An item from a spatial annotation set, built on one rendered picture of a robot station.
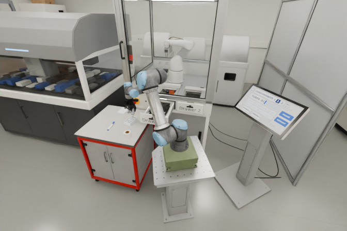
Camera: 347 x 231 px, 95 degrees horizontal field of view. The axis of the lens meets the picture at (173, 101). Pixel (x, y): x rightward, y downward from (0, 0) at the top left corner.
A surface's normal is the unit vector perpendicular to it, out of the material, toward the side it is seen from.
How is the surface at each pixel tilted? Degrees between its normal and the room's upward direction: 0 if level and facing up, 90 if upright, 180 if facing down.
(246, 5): 90
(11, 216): 0
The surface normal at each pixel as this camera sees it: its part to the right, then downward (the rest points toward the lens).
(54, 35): -0.21, 0.12
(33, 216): 0.02, -0.88
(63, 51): -0.22, 0.47
